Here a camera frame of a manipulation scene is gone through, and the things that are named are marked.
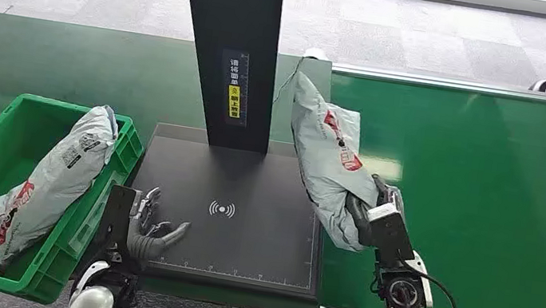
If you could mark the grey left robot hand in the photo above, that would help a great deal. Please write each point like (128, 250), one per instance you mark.
(147, 247)

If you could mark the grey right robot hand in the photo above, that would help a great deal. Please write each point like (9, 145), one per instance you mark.
(359, 218)

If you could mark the grey package with red stripe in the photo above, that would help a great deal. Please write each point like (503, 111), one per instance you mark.
(327, 150)

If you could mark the grey package with label stickers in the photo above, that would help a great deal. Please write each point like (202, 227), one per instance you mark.
(56, 176)

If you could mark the green conveyor belt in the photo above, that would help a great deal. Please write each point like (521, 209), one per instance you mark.
(485, 204)

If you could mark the small white round object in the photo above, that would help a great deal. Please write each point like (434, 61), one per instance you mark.
(316, 53)

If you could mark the yellow black column label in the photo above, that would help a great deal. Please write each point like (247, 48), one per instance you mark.
(235, 89)

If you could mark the black scanner column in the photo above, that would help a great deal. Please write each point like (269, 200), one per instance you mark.
(233, 19)

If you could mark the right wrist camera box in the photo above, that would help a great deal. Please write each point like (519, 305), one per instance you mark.
(392, 233)

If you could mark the black scanner base plate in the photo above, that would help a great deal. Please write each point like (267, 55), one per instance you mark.
(249, 245)

